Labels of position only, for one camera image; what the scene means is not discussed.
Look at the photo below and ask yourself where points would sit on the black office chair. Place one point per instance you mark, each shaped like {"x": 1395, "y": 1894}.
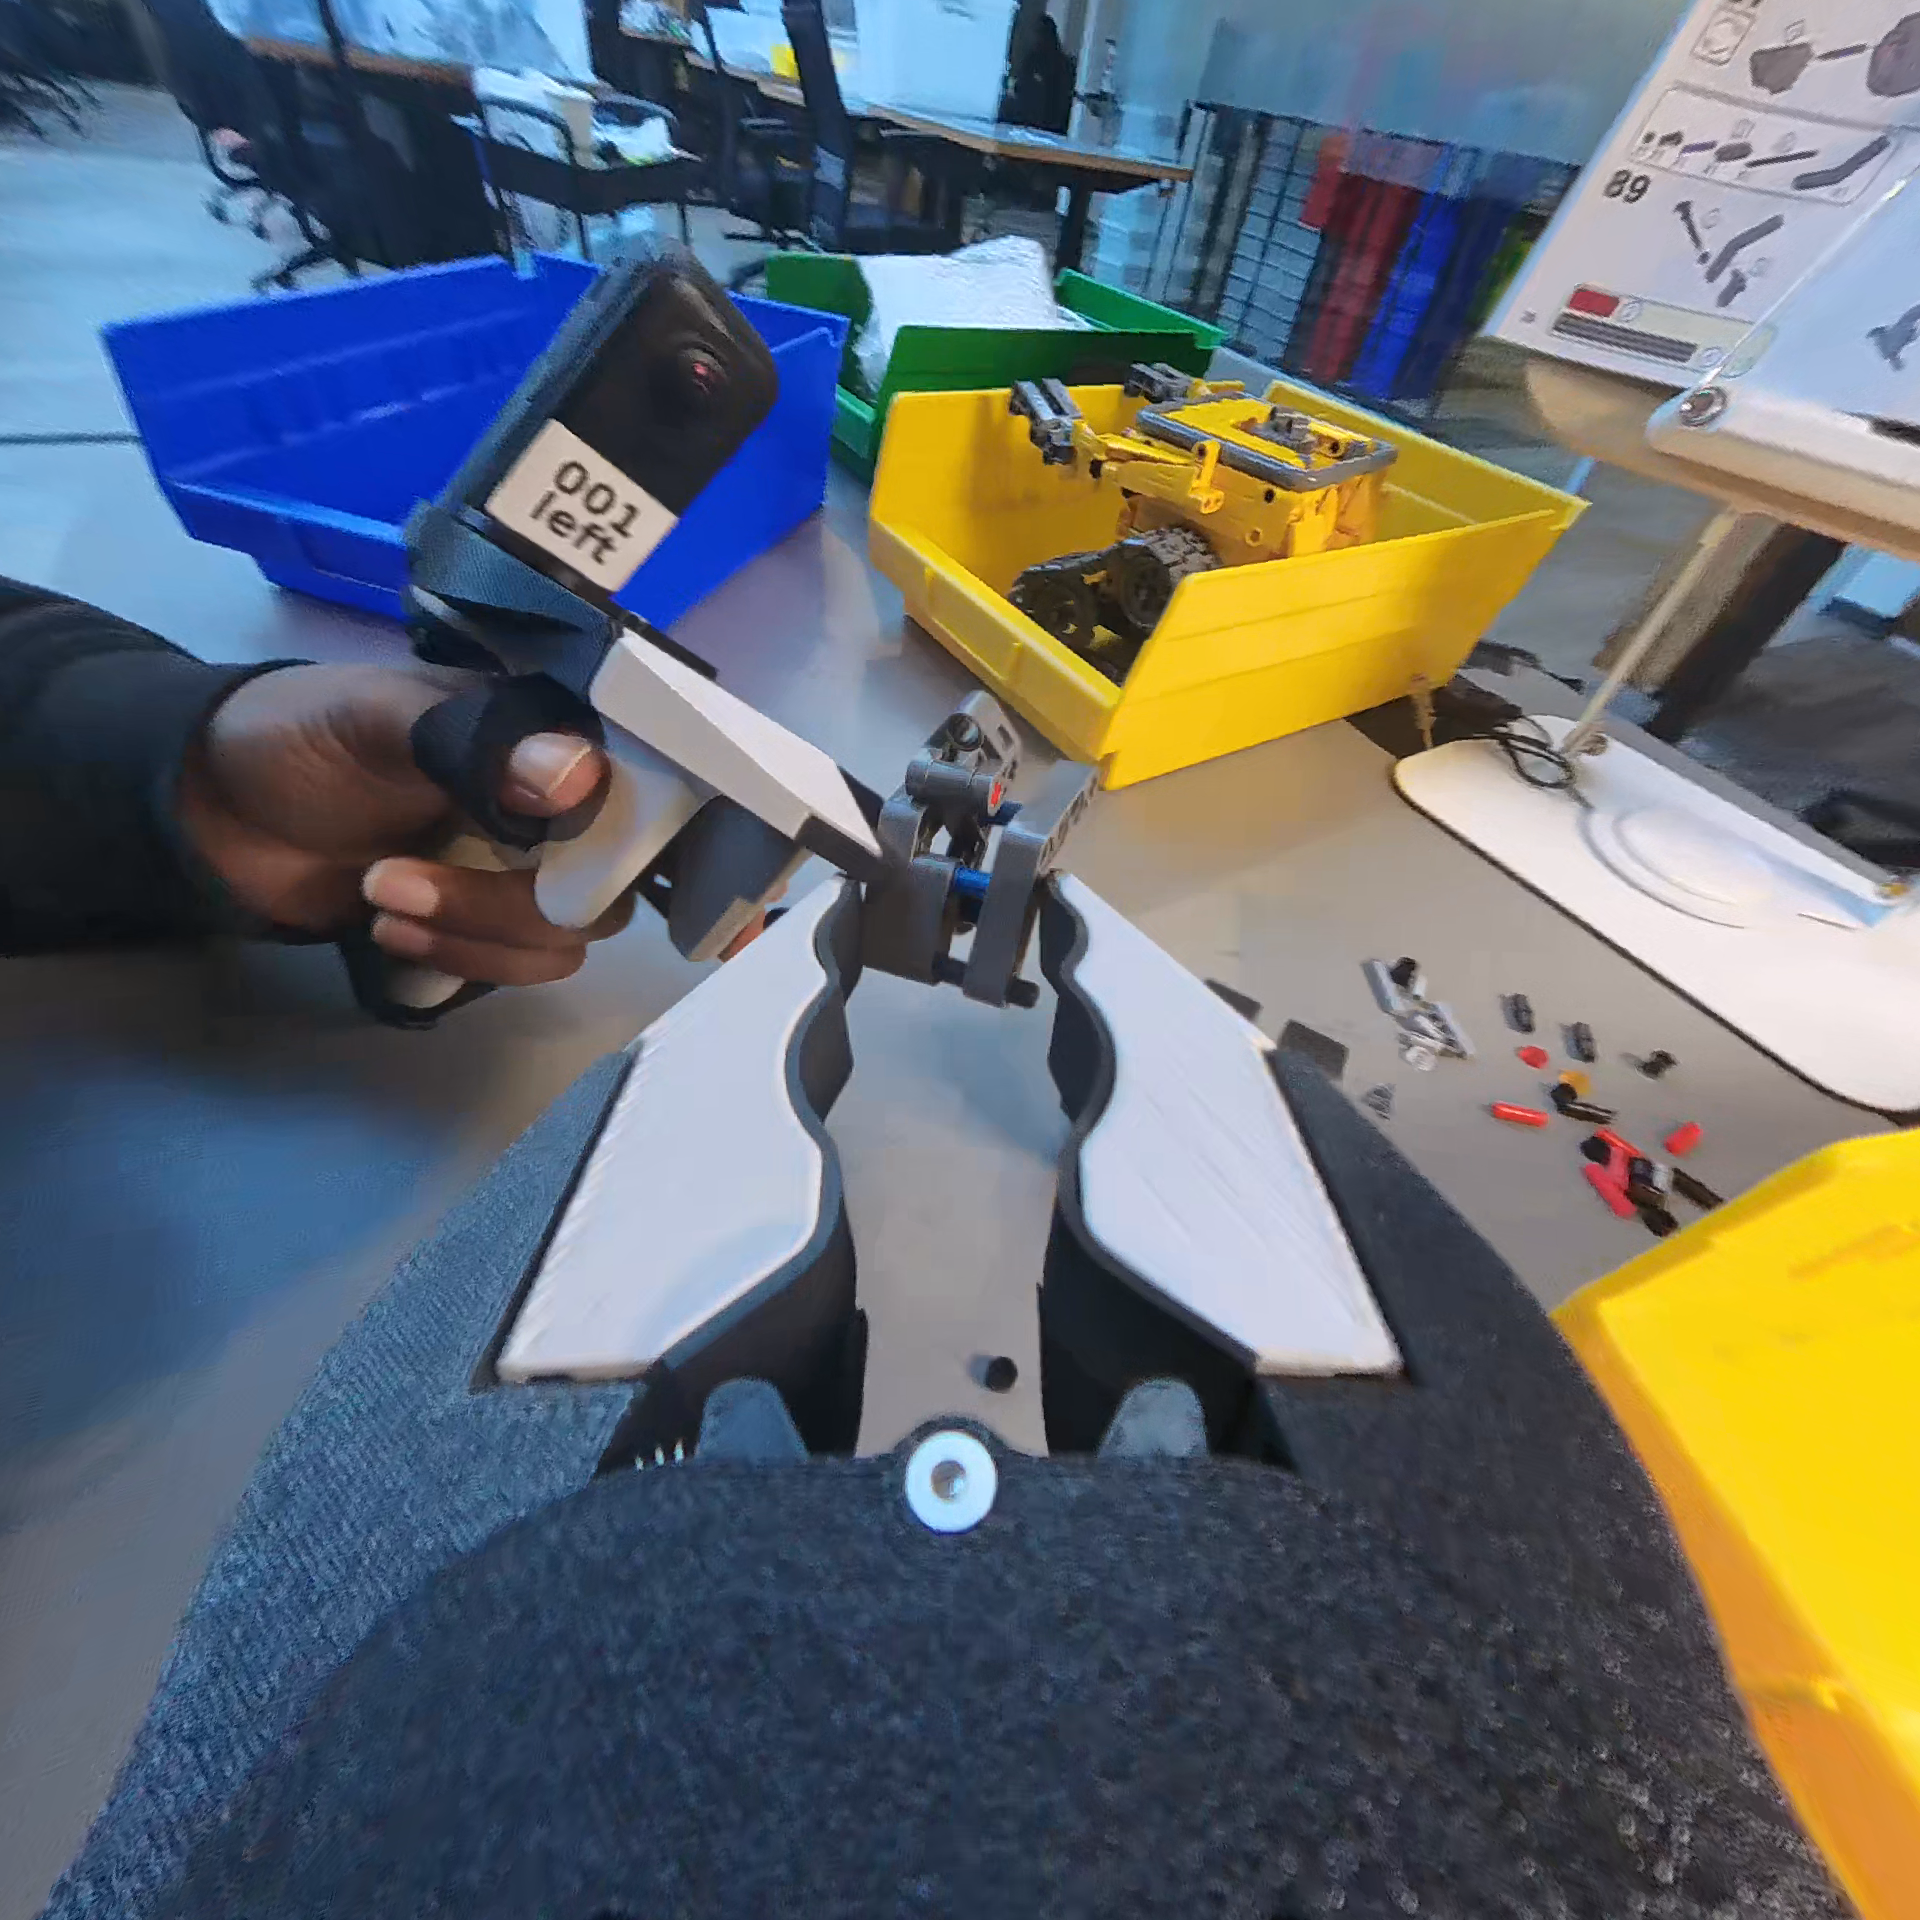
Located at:
{"x": 817, "y": 121}
{"x": 285, "y": 179}

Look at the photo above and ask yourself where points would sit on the grey desk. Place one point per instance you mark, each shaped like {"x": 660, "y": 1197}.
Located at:
{"x": 226, "y": 1201}

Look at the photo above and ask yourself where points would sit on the shelf of coloured bins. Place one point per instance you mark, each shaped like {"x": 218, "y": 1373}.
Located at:
{"x": 1395, "y": 255}

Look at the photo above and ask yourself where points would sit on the small brick parts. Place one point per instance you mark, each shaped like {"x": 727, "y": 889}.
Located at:
{"x": 1620, "y": 1171}

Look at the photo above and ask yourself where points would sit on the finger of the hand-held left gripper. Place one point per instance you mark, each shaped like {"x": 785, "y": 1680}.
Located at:
{"x": 722, "y": 734}

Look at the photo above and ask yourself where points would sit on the yellow toy bulldozer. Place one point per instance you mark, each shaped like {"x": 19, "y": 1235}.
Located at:
{"x": 1230, "y": 509}

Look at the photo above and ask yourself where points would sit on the blue storage bin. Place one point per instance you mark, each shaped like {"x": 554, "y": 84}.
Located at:
{"x": 301, "y": 404}

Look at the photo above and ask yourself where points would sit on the wooden workbench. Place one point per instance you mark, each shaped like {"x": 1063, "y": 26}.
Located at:
{"x": 1020, "y": 145}

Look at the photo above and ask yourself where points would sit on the green storage bin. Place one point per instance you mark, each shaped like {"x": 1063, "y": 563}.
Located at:
{"x": 976, "y": 351}

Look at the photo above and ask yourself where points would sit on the person's left hand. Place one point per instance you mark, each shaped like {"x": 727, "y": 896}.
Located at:
{"x": 301, "y": 780}

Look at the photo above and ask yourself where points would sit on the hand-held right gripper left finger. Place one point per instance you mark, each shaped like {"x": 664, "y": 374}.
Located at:
{"x": 678, "y": 1201}

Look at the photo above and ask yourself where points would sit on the yellow storage bin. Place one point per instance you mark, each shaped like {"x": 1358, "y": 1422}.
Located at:
{"x": 1320, "y": 675}
{"x": 1773, "y": 1503}

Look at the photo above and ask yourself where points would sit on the white foam block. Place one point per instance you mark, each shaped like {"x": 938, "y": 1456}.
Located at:
{"x": 959, "y": 307}

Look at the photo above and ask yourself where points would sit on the black brick assembly coloured pins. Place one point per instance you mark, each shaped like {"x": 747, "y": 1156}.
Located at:
{"x": 959, "y": 742}

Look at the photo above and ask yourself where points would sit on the instruction booklet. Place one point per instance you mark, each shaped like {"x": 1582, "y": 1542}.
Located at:
{"x": 1695, "y": 228}

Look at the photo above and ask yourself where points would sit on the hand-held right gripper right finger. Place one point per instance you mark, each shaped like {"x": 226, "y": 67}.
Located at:
{"x": 1216, "y": 1201}

